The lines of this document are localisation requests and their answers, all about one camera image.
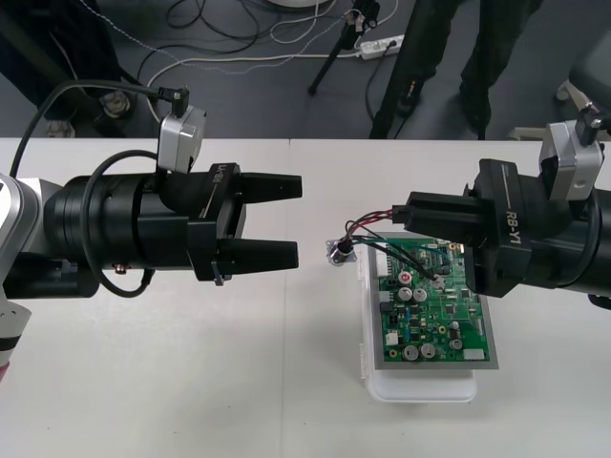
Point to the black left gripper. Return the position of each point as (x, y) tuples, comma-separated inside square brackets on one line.
[(215, 210)]

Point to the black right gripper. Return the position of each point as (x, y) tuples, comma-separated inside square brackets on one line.
[(511, 229)]

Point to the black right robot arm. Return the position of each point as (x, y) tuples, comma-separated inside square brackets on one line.
[(589, 248)]

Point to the person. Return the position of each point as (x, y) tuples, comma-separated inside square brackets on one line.
[(415, 47)]

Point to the black tripod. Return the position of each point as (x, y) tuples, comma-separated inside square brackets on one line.
[(329, 57)]

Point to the white power strip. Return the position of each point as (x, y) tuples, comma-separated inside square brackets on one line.
[(382, 46)]

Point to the black wheeled equipment base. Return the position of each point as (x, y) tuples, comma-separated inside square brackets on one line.
[(57, 43)]

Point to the green circuit board grey frame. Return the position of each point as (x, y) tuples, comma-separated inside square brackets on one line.
[(429, 324)]

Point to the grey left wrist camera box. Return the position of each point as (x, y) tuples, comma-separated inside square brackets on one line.
[(181, 138)]

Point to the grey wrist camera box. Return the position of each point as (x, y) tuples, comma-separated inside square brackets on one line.
[(570, 162), (181, 138)]

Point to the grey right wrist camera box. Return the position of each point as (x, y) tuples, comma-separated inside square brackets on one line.
[(570, 162)]

